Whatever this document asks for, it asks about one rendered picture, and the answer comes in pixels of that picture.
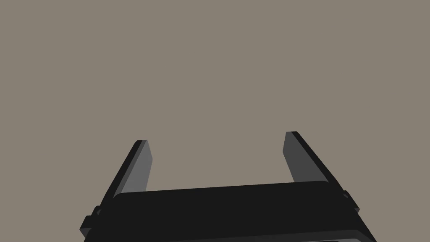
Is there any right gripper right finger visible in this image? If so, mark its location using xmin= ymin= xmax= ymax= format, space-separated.
xmin=282 ymin=131 xmax=345 ymax=194

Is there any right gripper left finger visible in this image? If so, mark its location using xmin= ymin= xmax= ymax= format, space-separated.
xmin=100 ymin=139 xmax=153 ymax=208

